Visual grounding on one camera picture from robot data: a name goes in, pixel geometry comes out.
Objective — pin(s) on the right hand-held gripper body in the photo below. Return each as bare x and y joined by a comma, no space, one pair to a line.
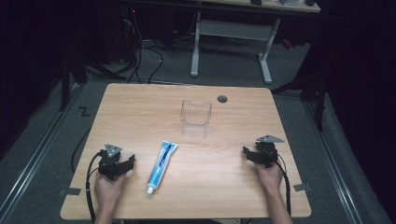
266,154

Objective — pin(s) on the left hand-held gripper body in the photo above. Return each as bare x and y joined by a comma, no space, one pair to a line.
109,164

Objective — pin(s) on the blue and white toothpaste tube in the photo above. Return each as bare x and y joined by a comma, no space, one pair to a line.
162,165

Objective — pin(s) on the clear plastic container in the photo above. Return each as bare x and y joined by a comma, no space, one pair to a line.
196,119

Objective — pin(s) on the person's right hand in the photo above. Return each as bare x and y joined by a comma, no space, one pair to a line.
270,179

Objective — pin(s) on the person's left hand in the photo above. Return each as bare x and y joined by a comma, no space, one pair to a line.
107,189

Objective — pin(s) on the grey tape piece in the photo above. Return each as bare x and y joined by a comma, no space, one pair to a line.
302,187
71,191

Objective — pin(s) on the dark round table grommet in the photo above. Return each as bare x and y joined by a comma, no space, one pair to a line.
222,99

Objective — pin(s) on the black metal stand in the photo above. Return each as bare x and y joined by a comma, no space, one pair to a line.
319,102
64,84

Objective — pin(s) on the small red object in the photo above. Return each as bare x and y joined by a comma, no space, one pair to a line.
287,44

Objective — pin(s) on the metal floor rail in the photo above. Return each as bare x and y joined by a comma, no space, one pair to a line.
333,168
31,158

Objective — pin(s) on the white frame desk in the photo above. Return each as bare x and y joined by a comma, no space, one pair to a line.
233,29

